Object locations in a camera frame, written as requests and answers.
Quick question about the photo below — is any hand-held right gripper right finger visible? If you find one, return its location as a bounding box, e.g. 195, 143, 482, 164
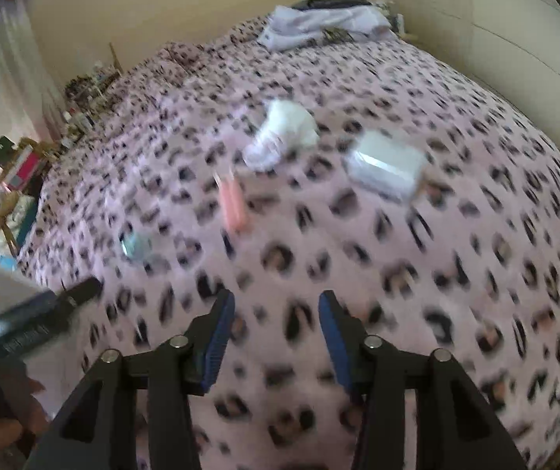
319, 290, 526, 470

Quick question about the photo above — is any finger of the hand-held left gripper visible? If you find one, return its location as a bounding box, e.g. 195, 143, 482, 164
52, 277, 105, 314

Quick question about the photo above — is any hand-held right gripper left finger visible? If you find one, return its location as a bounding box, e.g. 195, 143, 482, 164
23, 290, 236, 470

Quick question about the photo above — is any person's left forearm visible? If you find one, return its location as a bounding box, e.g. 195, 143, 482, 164
0, 352, 52, 457

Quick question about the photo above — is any white cardboard box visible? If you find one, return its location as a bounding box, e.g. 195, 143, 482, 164
0, 256, 54, 326

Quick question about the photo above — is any small light teal object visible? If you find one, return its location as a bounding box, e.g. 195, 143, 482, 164
120, 231, 154, 261

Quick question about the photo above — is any pink leopard print blanket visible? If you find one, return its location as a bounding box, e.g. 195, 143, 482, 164
16, 14, 560, 470

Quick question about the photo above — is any pink tube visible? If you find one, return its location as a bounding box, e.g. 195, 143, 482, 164
215, 170, 252, 234

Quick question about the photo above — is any pink box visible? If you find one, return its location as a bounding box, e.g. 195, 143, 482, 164
3, 152, 42, 190

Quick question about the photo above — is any white rectangular box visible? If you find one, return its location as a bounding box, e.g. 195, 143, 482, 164
343, 128, 428, 205

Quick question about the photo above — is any cluttered shelf of small bottles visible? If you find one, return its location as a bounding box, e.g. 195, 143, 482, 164
63, 59, 123, 134

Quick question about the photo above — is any white crumpled cloth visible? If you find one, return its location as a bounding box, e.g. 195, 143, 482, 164
242, 99, 321, 173

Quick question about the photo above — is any sheer curtain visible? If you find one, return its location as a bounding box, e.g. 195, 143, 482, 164
0, 0, 68, 197

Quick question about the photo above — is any lavender crumpled clothing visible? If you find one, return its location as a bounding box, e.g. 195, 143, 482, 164
257, 5, 394, 52

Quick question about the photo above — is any dark flat bag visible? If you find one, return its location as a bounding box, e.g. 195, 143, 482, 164
291, 0, 375, 11

